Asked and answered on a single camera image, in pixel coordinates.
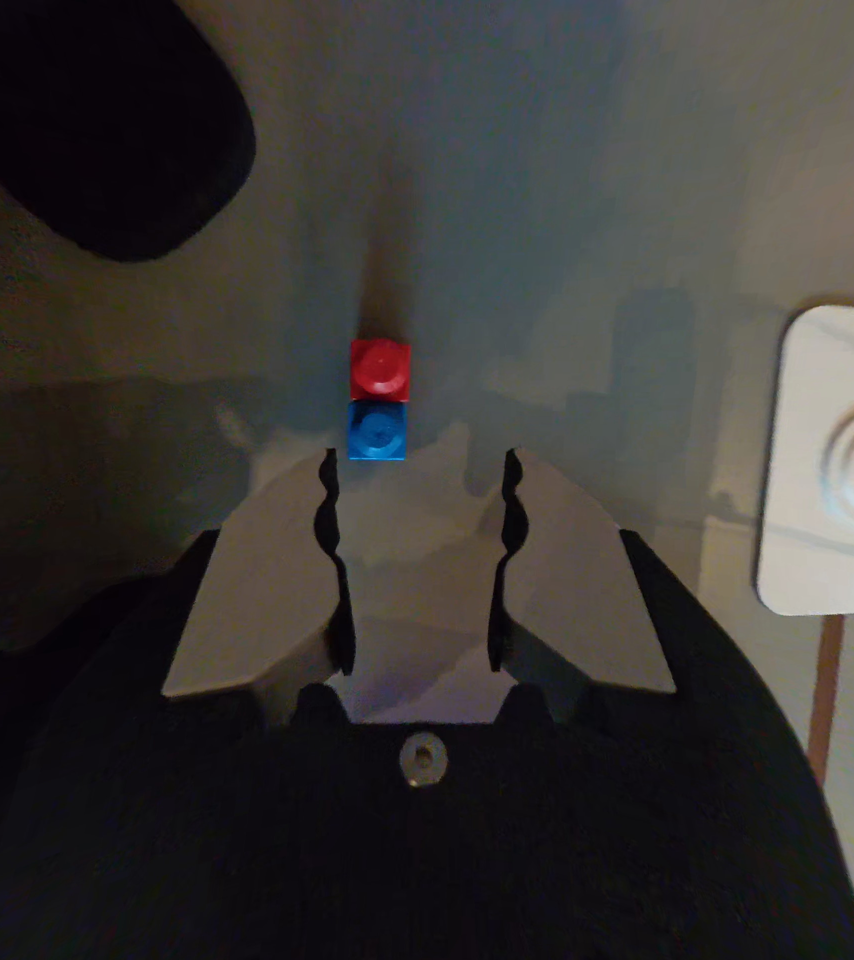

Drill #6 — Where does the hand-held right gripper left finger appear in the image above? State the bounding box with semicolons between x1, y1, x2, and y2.
162;447;356;700

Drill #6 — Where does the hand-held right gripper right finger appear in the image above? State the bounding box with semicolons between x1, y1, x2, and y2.
487;447;678;694

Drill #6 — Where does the blue mega block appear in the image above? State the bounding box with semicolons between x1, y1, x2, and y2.
346;399;410;463

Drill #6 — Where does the red single-stud mega block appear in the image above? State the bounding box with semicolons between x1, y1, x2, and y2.
349;338;413;403

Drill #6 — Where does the black honeycomb rubber pad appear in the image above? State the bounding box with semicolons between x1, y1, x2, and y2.
0;0;260;265

